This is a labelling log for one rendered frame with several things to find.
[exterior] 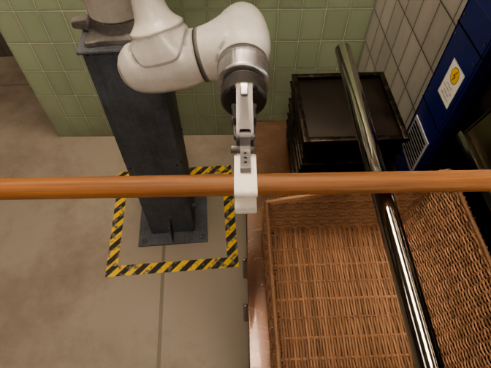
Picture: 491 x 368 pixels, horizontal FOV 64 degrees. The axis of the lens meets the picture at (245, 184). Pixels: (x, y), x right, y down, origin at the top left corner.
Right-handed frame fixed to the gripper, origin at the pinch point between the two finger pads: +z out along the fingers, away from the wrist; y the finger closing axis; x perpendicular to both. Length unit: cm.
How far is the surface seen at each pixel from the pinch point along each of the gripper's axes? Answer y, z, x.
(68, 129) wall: 113, -123, 97
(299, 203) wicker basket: 47, -28, -15
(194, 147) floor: 119, -114, 26
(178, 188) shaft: -0.9, 1.3, 8.9
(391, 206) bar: 1.6, 2.9, -19.8
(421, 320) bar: 1.6, 18.3, -19.5
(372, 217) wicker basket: 55, -28, -38
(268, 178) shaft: -1.5, 0.3, -3.1
